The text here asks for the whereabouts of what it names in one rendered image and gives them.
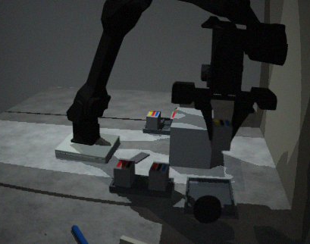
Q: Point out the black short cylinder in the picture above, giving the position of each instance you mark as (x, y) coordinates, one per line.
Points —
(207, 209)

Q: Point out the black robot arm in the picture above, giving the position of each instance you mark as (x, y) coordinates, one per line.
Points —
(262, 42)

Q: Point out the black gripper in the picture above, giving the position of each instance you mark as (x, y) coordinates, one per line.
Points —
(225, 79)

